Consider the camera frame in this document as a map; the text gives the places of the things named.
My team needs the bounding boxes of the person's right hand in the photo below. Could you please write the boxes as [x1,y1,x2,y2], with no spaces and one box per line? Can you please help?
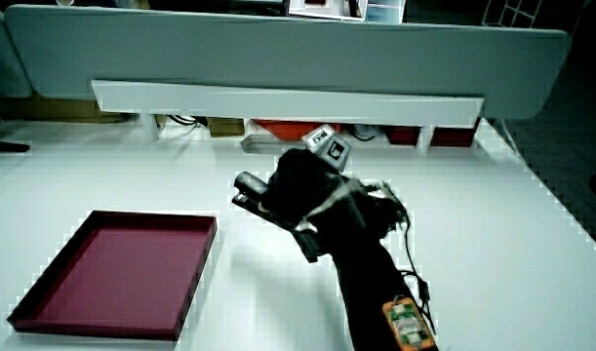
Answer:
[260,124,410,255]

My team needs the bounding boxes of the black stapler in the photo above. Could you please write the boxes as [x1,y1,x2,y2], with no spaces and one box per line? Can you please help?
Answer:
[231,170,329,265]

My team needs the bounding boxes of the person's right forearm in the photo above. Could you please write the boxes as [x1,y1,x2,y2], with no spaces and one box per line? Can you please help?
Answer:
[328,235,440,351]

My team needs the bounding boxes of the white desk shelf riser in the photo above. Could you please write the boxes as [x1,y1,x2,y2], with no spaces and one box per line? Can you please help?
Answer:
[91,79,486,150]

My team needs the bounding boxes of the large grey desk partition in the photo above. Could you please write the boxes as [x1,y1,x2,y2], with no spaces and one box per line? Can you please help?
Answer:
[3,4,572,121]

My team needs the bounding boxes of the white desk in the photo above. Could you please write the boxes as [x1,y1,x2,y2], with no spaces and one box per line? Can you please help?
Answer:
[0,114,596,351]

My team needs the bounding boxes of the small grey desk partition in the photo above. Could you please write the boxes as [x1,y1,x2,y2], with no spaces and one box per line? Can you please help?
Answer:
[0,4,34,99]

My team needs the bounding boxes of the grey flat tray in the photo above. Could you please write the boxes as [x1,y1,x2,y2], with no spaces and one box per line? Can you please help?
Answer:
[240,134,309,156]

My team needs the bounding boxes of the orange box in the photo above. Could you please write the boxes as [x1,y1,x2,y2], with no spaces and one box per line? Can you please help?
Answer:
[252,119,345,142]

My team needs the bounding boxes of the yellow-brown box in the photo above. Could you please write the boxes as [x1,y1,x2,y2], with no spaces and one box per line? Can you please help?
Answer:
[207,116,246,138]

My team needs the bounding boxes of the dark red box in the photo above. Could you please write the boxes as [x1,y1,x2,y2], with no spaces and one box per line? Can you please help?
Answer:
[429,117,482,148]
[383,125,421,146]

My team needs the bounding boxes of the orange circuit board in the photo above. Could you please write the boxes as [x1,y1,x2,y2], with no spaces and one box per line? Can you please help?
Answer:
[380,294,438,351]

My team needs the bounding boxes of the white printed box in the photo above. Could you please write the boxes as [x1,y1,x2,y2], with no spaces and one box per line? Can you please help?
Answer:
[287,0,369,22]

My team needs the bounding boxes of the pale blue box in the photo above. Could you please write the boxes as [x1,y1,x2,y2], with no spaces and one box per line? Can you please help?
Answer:
[365,0,407,25]

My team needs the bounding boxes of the maroon tray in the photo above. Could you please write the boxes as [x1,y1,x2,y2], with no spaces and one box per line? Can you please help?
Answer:
[6,210,219,342]

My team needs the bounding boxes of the white grid rack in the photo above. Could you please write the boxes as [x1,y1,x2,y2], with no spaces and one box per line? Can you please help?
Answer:
[482,0,545,29]

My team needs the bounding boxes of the brown cardboard box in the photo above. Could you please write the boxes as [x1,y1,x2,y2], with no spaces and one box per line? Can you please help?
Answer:
[0,92,134,125]

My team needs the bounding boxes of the black flat object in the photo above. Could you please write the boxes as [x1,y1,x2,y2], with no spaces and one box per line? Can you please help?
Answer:
[0,137,31,154]

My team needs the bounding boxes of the black glove cable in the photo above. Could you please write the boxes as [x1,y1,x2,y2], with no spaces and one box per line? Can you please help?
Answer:
[370,180,438,337]

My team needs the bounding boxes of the black cables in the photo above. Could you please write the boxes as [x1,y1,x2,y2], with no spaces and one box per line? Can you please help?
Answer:
[167,114,209,129]

